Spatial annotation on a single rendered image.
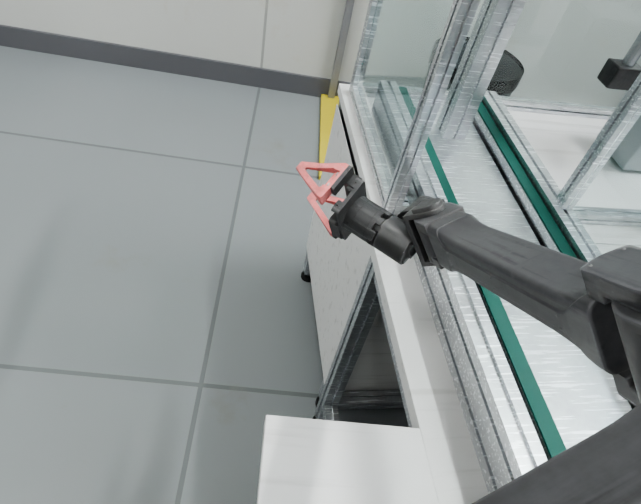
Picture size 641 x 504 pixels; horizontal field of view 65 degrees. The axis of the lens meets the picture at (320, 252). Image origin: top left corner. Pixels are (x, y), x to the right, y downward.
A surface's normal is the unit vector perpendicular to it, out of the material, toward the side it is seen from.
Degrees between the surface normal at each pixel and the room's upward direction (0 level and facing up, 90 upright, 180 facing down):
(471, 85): 90
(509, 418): 0
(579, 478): 47
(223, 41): 90
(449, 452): 0
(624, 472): 42
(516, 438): 0
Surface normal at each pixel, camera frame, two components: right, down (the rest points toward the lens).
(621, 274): -0.40, -0.87
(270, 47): -0.02, 0.73
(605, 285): -0.90, 0.43
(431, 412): 0.17, -0.67
